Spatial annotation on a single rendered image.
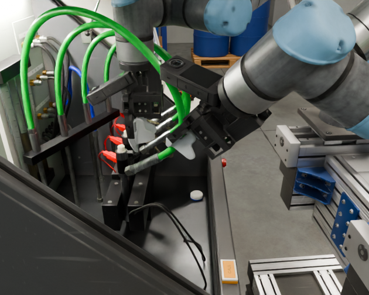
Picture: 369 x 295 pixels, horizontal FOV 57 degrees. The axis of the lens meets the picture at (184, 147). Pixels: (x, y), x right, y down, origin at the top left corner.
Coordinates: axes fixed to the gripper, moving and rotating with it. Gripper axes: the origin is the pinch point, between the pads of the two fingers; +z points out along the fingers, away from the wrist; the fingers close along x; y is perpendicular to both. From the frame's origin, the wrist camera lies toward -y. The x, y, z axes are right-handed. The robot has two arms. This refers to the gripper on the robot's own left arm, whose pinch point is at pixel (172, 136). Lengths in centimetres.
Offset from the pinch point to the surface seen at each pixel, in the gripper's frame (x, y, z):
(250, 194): 115, 70, 141
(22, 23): 8, -47, 28
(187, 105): 17.0, -2.8, 10.8
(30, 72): 4, -38, 36
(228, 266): -6.0, 26.6, 7.4
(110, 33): 16.2, -28.1, 13.1
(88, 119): 6.3, -18.4, 33.0
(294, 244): 87, 98, 105
